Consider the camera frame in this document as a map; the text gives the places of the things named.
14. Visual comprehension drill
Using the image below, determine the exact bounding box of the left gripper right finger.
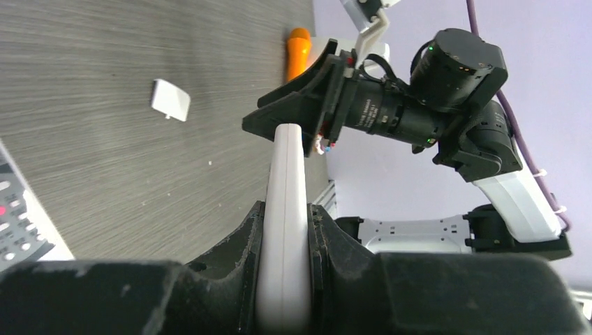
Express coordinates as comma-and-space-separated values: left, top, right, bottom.
307, 204, 588, 334

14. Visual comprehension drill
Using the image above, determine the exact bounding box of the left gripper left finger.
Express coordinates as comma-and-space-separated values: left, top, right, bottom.
1, 201, 265, 334

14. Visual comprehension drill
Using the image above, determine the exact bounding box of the red and white remote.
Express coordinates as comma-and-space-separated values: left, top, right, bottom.
255, 124, 311, 334

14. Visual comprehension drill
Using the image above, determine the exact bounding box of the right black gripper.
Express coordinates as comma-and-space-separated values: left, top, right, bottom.
242, 39, 444, 155

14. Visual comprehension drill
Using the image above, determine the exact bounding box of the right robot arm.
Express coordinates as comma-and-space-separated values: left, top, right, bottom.
242, 28, 572, 260

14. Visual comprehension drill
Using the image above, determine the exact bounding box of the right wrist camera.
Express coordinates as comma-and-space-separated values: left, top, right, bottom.
341, 0, 400, 67

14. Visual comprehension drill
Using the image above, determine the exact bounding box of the white remote control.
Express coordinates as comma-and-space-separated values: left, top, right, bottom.
1, 144, 75, 271

